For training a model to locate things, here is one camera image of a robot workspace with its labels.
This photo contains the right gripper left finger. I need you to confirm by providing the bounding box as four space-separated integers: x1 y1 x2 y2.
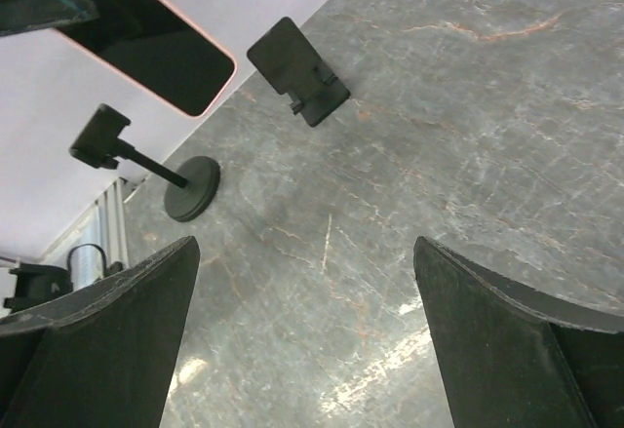
1 236 200 427

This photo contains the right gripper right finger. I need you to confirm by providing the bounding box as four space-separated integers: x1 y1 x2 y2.
413 236 623 427

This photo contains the black round base phone holder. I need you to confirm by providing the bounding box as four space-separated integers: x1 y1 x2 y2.
69 104 221 223

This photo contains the aluminium frame front rail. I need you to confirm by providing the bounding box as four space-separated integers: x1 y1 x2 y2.
40 178 134 290

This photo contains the black folding phone stand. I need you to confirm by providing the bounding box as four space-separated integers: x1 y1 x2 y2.
247 17 351 128

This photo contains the pink case smartphone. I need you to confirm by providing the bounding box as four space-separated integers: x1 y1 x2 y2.
59 0 237 117

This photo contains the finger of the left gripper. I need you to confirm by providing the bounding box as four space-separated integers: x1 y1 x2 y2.
1 0 99 36

